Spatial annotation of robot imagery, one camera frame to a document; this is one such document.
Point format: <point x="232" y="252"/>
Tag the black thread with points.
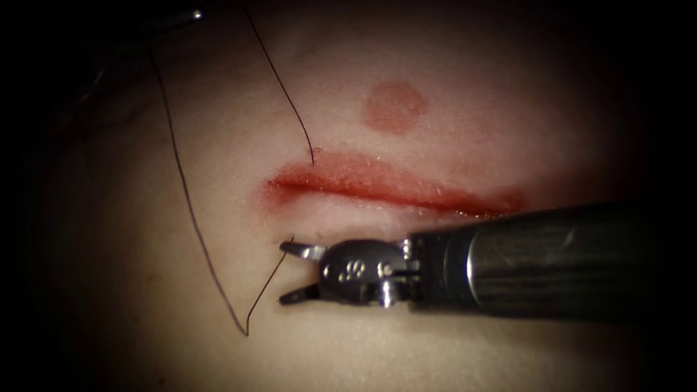
<point x="188" y="196"/>

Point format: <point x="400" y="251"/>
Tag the left arm needle driver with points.
<point x="179" y="20"/>

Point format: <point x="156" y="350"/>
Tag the tissue pad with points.
<point x="381" y="163"/>

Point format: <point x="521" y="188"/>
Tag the right arm needle driver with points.
<point x="359" y="272"/>

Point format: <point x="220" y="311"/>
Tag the dark right arm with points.
<point x="544" y="261"/>

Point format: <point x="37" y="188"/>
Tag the right arm needle driver jaw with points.
<point x="305" y="251"/>
<point x="302" y="294"/>

